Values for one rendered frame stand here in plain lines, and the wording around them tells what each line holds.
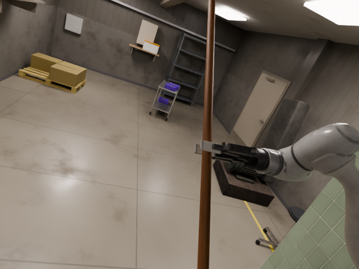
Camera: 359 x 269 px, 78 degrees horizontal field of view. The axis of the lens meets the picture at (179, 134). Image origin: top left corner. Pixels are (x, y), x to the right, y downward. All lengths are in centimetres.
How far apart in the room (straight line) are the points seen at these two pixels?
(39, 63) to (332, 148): 664
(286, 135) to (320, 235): 287
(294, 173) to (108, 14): 803
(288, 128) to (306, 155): 375
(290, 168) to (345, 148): 17
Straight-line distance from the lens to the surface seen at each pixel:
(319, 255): 191
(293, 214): 349
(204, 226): 64
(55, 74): 629
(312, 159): 78
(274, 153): 81
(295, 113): 453
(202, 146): 66
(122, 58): 852
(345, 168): 79
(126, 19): 841
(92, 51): 862
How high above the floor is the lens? 223
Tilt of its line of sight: 23 degrees down
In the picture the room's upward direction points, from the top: 22 degrees clockwise
